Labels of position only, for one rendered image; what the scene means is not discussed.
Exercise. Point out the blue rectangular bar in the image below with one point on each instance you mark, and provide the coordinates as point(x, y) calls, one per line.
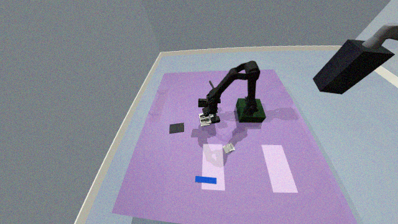
point(205, 179)

